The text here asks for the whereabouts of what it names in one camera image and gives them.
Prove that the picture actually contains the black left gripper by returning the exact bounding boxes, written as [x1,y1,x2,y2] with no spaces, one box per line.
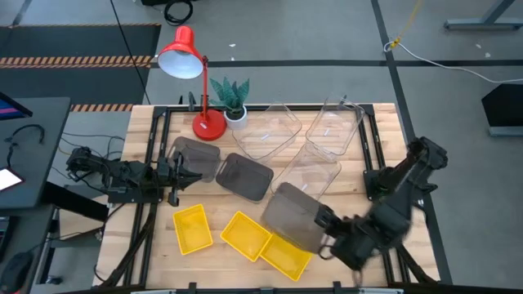
[154,151,203,207]

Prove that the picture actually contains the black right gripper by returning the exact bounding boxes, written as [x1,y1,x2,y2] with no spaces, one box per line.
[313,203,383,271]

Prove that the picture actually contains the smoked grey plastic basket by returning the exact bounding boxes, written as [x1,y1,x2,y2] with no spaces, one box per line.
[260,181,334,254]
[167,136,221,184]
[215,152,275,203]

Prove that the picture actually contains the yellow plastic basket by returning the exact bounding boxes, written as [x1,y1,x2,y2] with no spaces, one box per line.
[259,233,314,283]
[219,210,274,263]
[172,203,214,256]

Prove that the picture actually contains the clear plastic basket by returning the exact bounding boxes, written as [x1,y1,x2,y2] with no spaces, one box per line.
[269,142,342,201]
[305,96,366,161]
[231,102,303,164]

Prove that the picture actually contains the red desk lamp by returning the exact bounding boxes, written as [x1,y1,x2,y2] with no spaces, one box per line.
[157,24,228,142]

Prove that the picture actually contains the green plant in white pot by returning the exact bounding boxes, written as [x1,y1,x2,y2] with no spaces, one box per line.
[208,77,251,131]

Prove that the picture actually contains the black side desk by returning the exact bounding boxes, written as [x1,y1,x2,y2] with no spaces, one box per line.
[0,96,71,210]

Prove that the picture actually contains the black hazard-striped floor mat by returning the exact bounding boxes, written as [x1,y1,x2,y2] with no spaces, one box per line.
[0,23,163,114]

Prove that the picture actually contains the white-screen tablet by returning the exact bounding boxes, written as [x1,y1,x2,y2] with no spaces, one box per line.
[0,167,25,193]

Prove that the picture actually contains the computer monitor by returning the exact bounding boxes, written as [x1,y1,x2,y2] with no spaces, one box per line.
[0,91,34,122]

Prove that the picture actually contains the black computer mouse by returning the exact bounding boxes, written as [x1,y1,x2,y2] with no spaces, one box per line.
[0,251,34,293]

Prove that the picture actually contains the black box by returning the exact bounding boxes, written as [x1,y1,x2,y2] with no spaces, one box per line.
[481,83,523,137]

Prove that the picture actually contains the grey metal table foot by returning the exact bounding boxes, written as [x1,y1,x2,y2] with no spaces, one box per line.
[444,0,523,31]

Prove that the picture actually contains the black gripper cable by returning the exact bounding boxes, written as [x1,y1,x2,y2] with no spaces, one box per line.
[317,243,336,261]

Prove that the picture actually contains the black aluminium table frame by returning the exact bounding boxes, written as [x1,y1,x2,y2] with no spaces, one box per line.
[97,104,440,289]

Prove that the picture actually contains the long thin black cable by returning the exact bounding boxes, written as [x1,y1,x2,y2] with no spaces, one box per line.
[109,0,153,105]

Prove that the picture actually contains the coiled black cable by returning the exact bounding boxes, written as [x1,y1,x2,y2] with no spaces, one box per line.
[163,0,194,26]

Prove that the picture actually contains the black cable on desk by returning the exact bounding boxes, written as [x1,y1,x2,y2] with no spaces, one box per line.
[3,123,46,168]

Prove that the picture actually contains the white floor cable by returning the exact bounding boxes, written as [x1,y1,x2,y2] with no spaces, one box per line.
[382,41,523,85]

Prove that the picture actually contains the yellow rope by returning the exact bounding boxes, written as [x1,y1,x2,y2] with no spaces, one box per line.
[387,0,425,51]

